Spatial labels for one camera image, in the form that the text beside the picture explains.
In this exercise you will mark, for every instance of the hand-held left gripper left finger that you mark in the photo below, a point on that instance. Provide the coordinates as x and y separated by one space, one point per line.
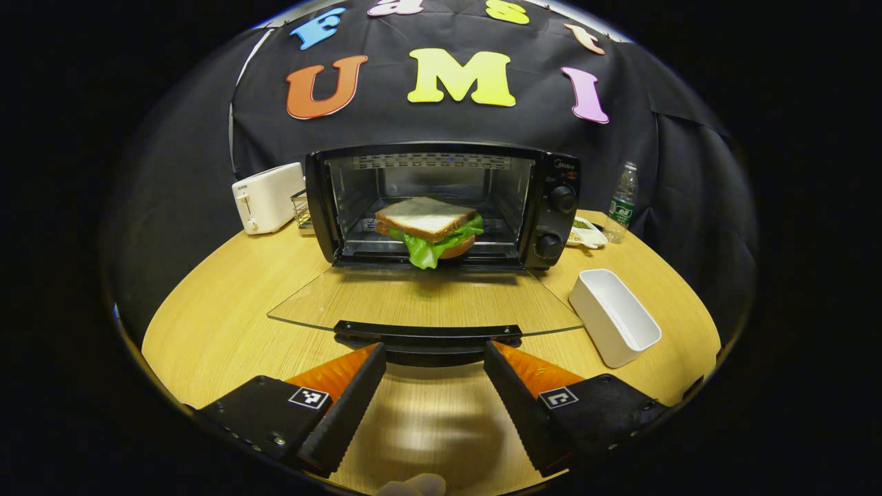
348 410

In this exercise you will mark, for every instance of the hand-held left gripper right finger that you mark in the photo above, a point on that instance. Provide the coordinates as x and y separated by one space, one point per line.
517 403

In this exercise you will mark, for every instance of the lettuce sandwich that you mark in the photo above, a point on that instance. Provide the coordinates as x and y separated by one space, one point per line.
424 217

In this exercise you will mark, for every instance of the black electric oven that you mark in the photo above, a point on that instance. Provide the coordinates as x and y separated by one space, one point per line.
561 200

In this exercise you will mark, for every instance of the white rectangular container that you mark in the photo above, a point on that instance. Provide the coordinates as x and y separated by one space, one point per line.
586 306

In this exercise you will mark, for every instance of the white divided dish with beans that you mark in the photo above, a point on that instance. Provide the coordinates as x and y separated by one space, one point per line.
587 235

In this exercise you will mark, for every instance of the clear water bottle green label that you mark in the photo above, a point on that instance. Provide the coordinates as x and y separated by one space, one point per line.
621 207

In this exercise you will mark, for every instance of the white toaster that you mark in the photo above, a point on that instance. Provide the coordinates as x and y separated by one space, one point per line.
265 200

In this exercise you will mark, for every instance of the black backdrop cloth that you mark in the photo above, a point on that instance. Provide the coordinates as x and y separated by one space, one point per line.
172 172

